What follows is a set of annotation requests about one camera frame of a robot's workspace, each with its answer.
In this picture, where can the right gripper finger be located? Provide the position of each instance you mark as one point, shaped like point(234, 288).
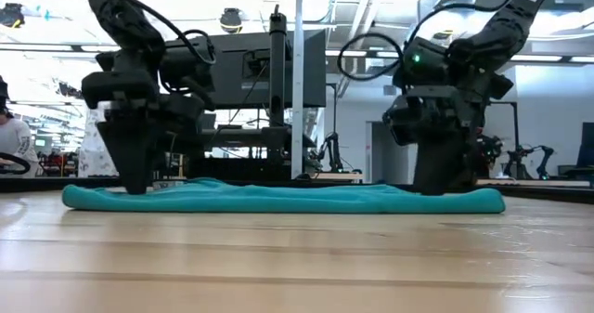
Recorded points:
point(436, 169)
point(471, 160)

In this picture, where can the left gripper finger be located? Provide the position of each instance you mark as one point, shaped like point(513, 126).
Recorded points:
point(134, 155)

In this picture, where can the teal microfibre towel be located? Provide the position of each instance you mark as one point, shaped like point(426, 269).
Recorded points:
point(278, 199)

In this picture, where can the small black robot arm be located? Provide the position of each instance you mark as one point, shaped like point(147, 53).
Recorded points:
point(545, 160)
point(331, 146)

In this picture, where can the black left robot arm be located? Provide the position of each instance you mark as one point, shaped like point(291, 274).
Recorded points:
point(120, 20)

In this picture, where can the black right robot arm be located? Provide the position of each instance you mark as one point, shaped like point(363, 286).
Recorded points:
point(510, 25)

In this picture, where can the white floral cloth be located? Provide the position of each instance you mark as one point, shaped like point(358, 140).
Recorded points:
point(93, 155)

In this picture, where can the long strip light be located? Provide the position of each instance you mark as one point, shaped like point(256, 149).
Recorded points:
point(359, 53)
point(46, 48)

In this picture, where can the standing desk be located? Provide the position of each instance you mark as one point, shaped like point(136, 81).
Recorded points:
point(250, 136)

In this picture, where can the person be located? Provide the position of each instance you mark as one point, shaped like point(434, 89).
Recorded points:
point(16, 136)

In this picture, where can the black computer monitor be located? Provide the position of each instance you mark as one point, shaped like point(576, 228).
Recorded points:
point(301, 71)

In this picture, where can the black monitor stand pole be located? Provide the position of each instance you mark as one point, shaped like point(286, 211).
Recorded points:
point(278, 71)

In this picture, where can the black aluminium table frame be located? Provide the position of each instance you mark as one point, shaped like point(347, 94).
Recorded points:
point(46, 183)

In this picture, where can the black dome camera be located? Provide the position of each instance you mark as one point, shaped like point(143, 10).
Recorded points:
point(230, 20)

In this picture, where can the white upright post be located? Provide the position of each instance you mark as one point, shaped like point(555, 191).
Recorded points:
point(297, 95)

